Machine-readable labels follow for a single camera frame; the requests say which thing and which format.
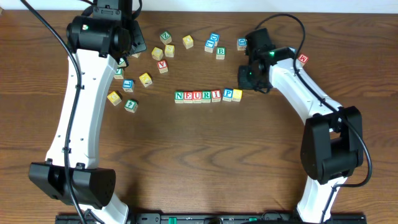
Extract blue D block upper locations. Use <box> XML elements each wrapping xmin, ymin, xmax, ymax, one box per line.
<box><xmin>209</xmin><ymin>32</ymin><xmax>220</xmax><ymax>47</ymax></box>

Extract green L block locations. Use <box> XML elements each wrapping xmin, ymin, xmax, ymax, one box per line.
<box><xmin>118</xmin><ymin>58</ymin><xmax>128</xmax><ymax>68</ymax></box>

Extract blue P block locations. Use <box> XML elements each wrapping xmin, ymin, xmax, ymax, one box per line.
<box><xmin>223</xmin><ymin>88</ymin><xmax>233</xmax><ymax>101</ymax></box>

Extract green B block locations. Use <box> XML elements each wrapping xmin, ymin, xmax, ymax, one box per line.
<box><xmin>216</xmin><ymin>47</ymin><xmax>226</xmax><ymax>60</ymax></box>

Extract red M block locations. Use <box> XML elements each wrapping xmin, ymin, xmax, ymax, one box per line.
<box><xmin>297</xmin><ymin>54</ymin><xmax>309</xmax><ymax>67</ymax></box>

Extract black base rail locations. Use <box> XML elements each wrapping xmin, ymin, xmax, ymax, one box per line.
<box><xmin>54</xmin><ymin>212</ymin><xmax>367</xmax><ymax>224</ymax></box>

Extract yellow block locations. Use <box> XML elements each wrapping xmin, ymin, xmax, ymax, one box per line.
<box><xmin>151</xmin><ymin>47</ymin><xmax>164</xmax><ymax>61</ymax></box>
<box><xmin>107</xmin><ymin>91</ymin><xmax>123</xmax><ymax>106</ymax></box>
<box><xmin>183</xmin><ymin>35</ymin><xmax>194</xmax><ymax>49</ymax></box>
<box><xmin>232</xmin><ymin>89</ymin><xmax>243</xmax><ymax>102</ymax></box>
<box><xmin>164</xmin><ymin>44</ymin><xmax>175</xmax><ymax>57</ymax></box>
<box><xmin>139</xmin><ymin>73</ymin><xmax>153</xmax><ymax>88</ymax></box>

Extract green J block left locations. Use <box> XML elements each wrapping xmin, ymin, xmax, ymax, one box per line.
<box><xmin>132</xmin><ymin>52</ymin><xmax>141</xmax><ymax>58</ymax></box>

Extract yellow block beside Z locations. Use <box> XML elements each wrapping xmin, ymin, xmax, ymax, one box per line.
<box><xmin>164</xmin><ymin>44</ymin><xmax>175</xmax><ymax>57</ymax></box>

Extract green V block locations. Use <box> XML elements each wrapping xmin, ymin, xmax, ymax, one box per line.
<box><xmin>114</xmin><ymin>68</ymin><xmax>124</xmax><ymax>80</ymax></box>

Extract blue d block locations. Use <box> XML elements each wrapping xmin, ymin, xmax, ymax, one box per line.
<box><xmin>237</xmin><ymin>38</ymin><xmax>247</xmax><ymax>51</ymax></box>
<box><xmin>209</xmin><ymin>32</ymin><xmax>220</xmax><ymax>47</ymax></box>

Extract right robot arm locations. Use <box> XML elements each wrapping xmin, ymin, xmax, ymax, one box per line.
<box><xmin>238</xmin><ymin>29</ymin><xmax>363</xmax><ymax>223</ymax></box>

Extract red A block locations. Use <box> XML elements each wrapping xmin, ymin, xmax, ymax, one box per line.
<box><xmin>157</xmin><ymin>60</ymin><xmax>169</xmax><ymax>73</ymax></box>

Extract blue D block right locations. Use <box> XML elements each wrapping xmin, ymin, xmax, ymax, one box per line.
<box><xmin>237</xmin><ymin>38</ymin><xmax>247</xmax><ymax>51</ymax></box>

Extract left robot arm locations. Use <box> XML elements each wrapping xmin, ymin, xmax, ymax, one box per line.
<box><xmin>29</xmin><ymin>0</ymin><xmax>146</xmax><ymax>223</ymax></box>

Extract green Z block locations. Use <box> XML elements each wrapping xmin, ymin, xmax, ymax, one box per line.
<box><xmin>160</xmin><ymin>30</ymin><xmax>172</xmax><ymax>45</ymax></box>

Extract green N block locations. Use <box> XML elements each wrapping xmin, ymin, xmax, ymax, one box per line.
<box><xmin>174</xmin><ymin>91</ymin><xmax>184</xmax><ymax>103</ymax></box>

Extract red I block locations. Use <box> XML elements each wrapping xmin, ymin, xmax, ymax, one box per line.
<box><xmin>211</xmin><ymin>90</ymin><xmax>221</xmax><ymax>103</ymax></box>

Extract green 4 block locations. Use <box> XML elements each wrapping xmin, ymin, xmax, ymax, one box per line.
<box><xmin>124</xmin><ymin>100</ymin><xmax>138</xmax><ymax>113</ymax></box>

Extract green R block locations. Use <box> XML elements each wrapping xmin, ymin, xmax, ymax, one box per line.
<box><xmin>201</xmin><ymin>91</ymin><xmax>211</xmax><ymax>103</ymax></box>

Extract blue block beside B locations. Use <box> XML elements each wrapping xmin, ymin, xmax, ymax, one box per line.
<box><xmin>205</xmin><ymin>39</ymin><xmax>215</xmax><ymax>53</ymax></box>

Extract red U block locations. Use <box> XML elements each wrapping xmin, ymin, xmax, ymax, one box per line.
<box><xmin>192</xmin><ymin>91</ymin><xmax>202</xmax><ymax>103</ymax></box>

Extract red E block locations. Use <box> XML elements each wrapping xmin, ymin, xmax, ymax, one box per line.
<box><xmin>183</xmin><ymin>91</ymin><xmax>193</xmax><ymax>103</ymax></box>

